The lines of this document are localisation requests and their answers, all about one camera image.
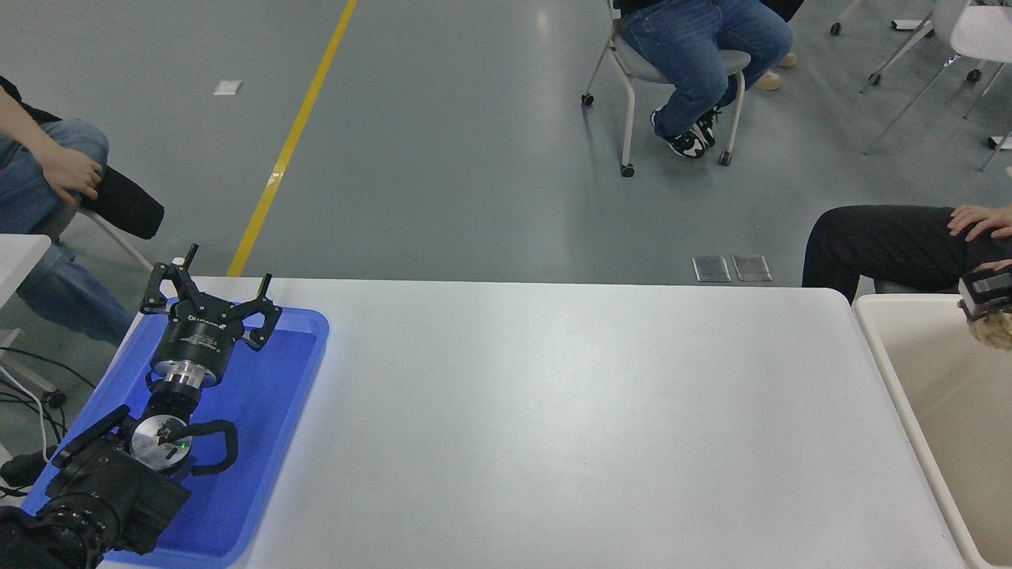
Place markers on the blue plastic tray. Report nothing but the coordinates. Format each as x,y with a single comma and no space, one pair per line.
261,411

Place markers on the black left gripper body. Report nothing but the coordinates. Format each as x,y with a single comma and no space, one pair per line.
196,340

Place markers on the grey chair with casters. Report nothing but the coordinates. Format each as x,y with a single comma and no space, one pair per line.
635,67

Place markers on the person's right hand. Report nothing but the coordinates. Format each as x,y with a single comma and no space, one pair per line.
980,221

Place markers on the white chair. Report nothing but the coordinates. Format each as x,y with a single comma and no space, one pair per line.
835,28
984,32

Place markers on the person's left hand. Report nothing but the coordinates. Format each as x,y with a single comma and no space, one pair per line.
998,265
71,170

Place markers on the silver floor plate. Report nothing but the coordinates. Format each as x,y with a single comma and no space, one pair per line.
753,268
711,269

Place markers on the black chair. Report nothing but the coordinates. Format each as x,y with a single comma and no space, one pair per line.
126,205

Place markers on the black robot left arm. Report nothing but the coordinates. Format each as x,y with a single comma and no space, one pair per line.
111,498

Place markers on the person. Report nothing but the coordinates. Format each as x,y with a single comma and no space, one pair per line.
768,80
32,166
885,245
688,47

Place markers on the tan paper ball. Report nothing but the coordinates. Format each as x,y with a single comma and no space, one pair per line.
996,330

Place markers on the white side table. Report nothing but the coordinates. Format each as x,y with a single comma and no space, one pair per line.
20,261

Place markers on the large pale bin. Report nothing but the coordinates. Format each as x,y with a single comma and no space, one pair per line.
933,379

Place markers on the black box on floor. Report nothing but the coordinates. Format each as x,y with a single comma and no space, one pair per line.
24,470

